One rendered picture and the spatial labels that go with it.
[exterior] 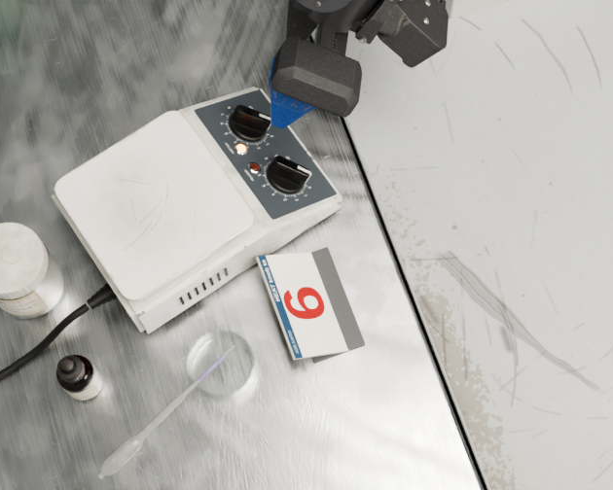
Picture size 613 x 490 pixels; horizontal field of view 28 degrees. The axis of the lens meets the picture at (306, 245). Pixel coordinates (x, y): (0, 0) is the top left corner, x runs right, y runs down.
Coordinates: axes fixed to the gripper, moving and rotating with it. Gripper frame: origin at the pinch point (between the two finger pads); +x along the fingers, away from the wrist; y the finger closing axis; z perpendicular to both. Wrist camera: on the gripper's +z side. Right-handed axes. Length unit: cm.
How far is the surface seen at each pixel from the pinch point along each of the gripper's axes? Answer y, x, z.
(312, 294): -10.6, 14.1, 8.3
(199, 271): -12.9, 13.2, -1.4
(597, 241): -3.1, 4.2, 29.3
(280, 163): -4.1, 7.8, 2.0
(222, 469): -23.8, 22.4, 5.6
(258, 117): -0.1, 7.8, -0.6
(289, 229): -7.4, 11.2, 4.6
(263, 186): -5.5, 9.6, 1.4
